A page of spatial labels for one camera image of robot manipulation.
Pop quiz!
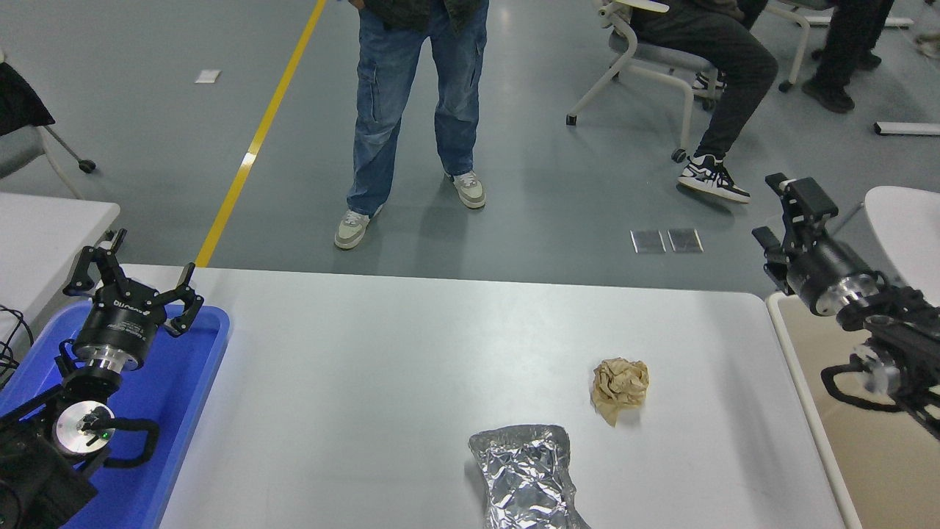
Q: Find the left gripper body black drum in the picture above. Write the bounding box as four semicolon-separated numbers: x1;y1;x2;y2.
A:
72;290;167;359

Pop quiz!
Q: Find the white rectangular side table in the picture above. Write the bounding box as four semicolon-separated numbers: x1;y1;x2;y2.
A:
0;191;122;346

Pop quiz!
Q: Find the right gripper body black drum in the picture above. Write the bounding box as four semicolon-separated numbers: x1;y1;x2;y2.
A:
789;234;875;315

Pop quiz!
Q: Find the large pale bin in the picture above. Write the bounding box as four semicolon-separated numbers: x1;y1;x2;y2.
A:
766;291;940;529

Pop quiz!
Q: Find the tan paper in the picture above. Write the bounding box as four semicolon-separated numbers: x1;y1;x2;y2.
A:
591;357;651;428

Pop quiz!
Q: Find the white floor bar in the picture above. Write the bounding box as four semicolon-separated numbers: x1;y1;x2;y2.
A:
874;121;940;137

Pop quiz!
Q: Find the white round table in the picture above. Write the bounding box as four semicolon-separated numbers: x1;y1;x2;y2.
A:
837;185;940;302

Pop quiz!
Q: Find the blue plastic tray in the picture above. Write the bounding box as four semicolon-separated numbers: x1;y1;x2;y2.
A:
0;301;232;529

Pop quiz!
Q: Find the black cable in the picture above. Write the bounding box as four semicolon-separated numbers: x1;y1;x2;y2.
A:
0;305;35;390

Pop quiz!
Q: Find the grey white-framed chair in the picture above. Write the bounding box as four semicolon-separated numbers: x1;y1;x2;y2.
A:
767;0;838;93
565;0;728;164

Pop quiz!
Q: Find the foil tray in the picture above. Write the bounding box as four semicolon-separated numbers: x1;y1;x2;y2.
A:
469;424;592;529

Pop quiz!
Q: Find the black garment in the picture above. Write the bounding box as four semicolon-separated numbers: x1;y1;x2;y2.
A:
0;60;57;135

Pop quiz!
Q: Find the grey chair with castors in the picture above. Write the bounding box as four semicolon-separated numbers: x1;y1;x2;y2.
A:
0;44;98;199

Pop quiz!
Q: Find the white stand base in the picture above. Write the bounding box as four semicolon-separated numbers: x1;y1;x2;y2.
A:
804;15;915;30

